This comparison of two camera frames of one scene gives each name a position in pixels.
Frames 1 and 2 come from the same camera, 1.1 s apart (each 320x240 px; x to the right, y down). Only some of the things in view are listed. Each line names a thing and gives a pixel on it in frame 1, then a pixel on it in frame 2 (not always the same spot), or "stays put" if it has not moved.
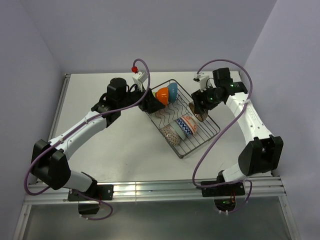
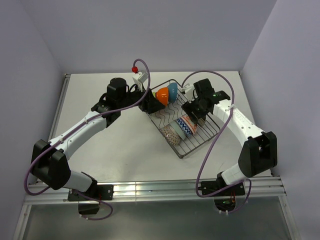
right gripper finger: [198, 106] → [193, 114]
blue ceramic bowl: [172, 89] stays put
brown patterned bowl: [166, 132] stays put
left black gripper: [150, 104] stays put
